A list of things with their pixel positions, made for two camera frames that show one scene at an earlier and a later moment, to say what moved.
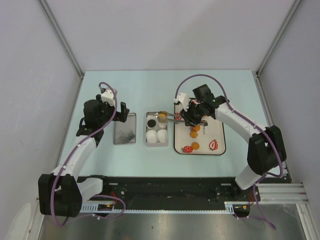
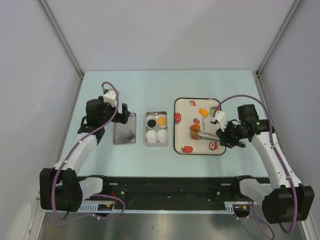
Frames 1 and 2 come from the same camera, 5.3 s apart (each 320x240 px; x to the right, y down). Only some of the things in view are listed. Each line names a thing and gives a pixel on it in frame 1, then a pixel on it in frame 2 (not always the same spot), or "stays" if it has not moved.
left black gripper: x=121 y=116 stays
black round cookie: x=151 y=123 stays
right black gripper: x=187 y=117 -> x=225 y=140
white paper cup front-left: x=151 y=136 stays
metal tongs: x=201 y=124 -> x=204 y=135
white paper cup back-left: x=151 y=117 stays
